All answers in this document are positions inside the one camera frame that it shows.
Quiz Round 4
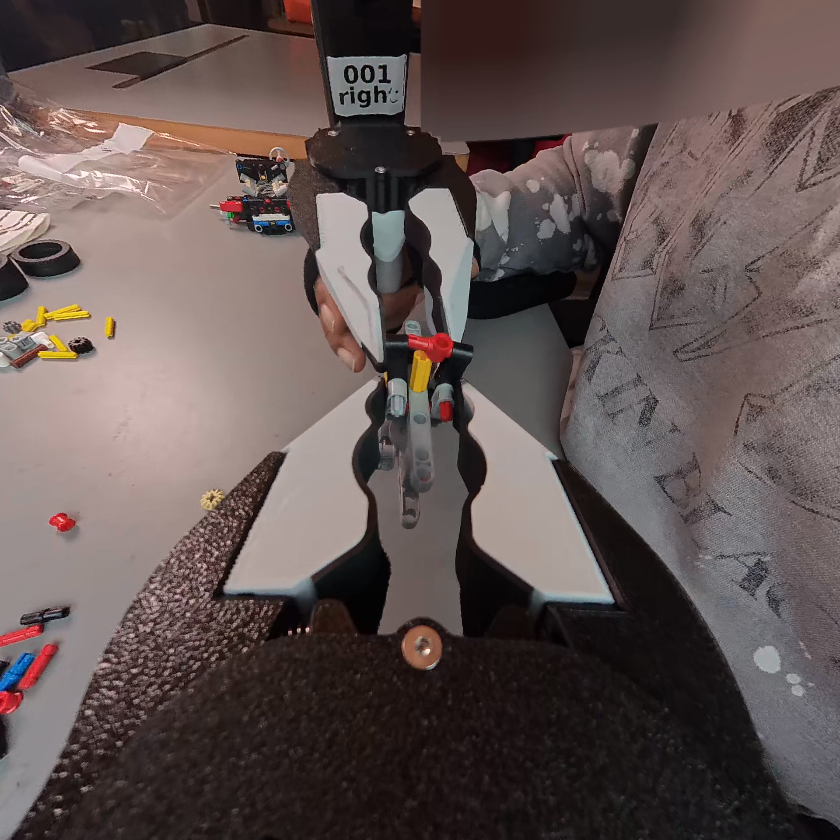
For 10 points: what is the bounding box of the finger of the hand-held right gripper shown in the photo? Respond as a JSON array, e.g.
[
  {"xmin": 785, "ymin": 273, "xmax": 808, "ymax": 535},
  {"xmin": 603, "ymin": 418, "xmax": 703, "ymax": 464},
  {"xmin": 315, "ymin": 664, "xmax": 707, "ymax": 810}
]
[
  {"xmin": 409, "ymin": 187, "xmax": 476, "ymax": 343},
  {"xmin": 314, "ymin": 193, "xmax": 388, "ymax": 368}
]

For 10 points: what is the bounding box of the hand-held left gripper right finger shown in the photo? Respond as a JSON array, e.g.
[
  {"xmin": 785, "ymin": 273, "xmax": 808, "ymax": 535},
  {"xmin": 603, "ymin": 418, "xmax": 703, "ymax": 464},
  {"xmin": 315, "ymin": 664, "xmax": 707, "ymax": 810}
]
[{"xmin": 456, "ymin": 379, "xmax": 616, "ymax": 609}]

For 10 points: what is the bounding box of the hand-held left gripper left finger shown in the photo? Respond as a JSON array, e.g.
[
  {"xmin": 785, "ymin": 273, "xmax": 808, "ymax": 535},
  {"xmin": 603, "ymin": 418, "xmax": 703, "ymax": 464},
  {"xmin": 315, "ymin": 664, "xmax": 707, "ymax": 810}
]
[{"xmin": 223, "ymin": 377, "xmax": 396, "ymax": 606}]

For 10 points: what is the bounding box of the grey toy brick assembly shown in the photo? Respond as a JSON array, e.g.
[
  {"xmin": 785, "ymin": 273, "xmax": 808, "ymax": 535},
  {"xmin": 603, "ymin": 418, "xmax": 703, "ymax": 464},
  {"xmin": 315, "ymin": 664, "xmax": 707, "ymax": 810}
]
[{"xmin": 377, "ymin": 321, "xmax": 475, "ymax": 532}]

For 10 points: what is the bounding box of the person's right forearm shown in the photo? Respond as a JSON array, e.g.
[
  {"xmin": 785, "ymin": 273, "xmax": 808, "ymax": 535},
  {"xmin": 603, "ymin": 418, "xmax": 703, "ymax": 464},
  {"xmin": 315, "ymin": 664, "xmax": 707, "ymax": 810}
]
[{"xmin": 469, "ymin": 128, "xmax": 658, "ymax": 320}]

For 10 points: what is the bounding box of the grey desk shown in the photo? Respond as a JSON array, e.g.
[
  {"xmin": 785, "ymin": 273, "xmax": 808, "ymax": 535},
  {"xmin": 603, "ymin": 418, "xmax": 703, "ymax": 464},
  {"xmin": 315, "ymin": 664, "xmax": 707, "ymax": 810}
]
[{"xmin": 0, "ymin": 105, "xmax": 573, "ymax": 809}]

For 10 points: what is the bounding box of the person's right hand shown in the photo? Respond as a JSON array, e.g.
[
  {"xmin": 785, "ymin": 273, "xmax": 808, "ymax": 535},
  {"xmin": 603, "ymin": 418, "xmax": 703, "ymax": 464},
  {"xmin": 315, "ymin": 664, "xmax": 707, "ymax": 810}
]
[{"xmin": 314, "ymin": 276, "xmax": 425, "ymax": 374}]

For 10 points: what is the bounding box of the black toy brick car chassis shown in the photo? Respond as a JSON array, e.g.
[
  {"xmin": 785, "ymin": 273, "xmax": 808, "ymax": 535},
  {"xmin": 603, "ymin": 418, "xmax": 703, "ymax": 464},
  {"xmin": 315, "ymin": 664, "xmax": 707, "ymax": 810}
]
[{"xmin": 210, "ymin": 147, "xmax": 297, "ymax": 236}]

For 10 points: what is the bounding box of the grey table with dark cutout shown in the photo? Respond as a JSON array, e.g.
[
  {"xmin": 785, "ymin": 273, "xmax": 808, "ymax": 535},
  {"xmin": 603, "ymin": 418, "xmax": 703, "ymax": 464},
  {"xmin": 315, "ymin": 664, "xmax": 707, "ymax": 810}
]
[{"xmin": 9, "ymin": 23, "xmax": 329, "ymax": 143}]

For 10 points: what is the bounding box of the person's grey printed sweatshirt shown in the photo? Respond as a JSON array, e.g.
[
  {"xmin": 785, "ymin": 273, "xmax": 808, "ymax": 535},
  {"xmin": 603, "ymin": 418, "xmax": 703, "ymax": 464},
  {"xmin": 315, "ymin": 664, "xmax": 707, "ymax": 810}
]
[{"xmin": 561, "ymin": 88, "xmax": 840, "ymax": 824}]

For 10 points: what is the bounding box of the clear plastic bag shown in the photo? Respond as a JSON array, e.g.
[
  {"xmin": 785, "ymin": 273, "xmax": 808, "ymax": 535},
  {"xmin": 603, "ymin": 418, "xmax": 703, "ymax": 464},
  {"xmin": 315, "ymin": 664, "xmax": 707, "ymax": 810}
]
[{"xmin": 0, "ymin": 97, "xmax": 245, "ymax": 219}]

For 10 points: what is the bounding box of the white paper sheet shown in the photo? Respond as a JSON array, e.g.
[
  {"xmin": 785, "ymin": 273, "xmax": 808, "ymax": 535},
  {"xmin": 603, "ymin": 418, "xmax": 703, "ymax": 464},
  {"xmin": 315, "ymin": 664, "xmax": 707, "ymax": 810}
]
[{"xmin": 105, "ymin": 122, "xmax": 156, "ymax": 157}]

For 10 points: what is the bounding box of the group of yellow toy pins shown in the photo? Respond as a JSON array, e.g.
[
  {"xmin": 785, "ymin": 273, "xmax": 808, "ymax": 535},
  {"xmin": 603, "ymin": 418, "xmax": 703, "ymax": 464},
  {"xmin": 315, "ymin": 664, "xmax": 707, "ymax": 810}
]
[{"xmin": 20, "ymin": 303, "xmax": 118, "ymax": 362}]

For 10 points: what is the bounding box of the pile of black red blue pins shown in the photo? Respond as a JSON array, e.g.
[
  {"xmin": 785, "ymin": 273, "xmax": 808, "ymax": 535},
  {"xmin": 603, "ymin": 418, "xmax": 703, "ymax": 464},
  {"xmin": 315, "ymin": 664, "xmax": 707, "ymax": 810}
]
[{"xmin": 0, "ymin": 605, "xmax": 72, "ymax": 757}]

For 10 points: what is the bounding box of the white instruction booklet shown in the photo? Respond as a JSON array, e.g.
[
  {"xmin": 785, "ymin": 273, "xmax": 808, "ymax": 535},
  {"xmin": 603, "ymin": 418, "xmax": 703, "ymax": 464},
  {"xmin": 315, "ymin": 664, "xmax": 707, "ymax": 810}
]
[{"xmin": 0, "ymin": 209, "xmax": 53, "ymax": 257}]

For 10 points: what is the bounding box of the grey and brown toy brick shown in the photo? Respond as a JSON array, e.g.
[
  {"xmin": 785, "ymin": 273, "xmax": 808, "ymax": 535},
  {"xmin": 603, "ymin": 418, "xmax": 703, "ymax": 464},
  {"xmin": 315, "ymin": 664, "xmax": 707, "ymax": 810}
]
[{"xmin": 0, "ymin": 331, "xmax": 54, "ymax": 369}]

